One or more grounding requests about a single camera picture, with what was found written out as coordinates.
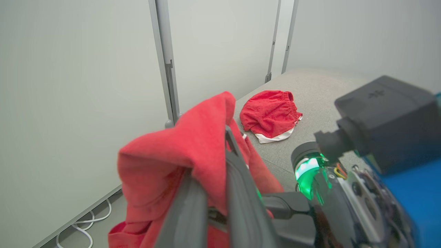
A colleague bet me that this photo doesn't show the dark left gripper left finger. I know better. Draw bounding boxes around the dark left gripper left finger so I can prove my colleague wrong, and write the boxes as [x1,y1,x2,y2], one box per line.
[155,168,209,248]

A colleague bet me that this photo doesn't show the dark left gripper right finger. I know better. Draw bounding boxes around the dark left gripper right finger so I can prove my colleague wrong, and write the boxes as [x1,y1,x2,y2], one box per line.
[225,125,280,248]

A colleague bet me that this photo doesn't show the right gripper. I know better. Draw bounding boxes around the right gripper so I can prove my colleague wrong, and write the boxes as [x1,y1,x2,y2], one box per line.
[261,143,418,248]

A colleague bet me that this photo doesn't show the red printed shirt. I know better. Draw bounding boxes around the red printed shirt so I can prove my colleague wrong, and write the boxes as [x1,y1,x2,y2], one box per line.
[107,91,285,248]

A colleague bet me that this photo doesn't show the red shorts white trim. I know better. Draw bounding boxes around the red shorts white trim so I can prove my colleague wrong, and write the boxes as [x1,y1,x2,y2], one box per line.
[239,90,303,144]

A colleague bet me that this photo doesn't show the large white partition panel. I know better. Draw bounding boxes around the large white partition panel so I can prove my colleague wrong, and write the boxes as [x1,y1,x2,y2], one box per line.
[0,0,173,248]

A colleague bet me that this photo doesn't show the orange yellow gripper wires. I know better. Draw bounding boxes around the orange yellow gripper wires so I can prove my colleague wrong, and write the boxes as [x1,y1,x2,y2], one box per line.
[333,162,348,180]

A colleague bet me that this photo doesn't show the white looped power cable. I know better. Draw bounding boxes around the white looped power cable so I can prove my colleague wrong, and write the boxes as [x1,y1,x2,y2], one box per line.
[56,198,113,248]

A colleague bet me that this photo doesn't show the blue right camera mount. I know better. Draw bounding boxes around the blue right camera mount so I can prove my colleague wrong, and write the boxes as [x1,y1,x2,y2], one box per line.
[362,91,441,248]

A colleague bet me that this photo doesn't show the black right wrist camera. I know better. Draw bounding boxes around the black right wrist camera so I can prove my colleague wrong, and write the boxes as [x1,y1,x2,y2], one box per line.
[314,75,441,175]

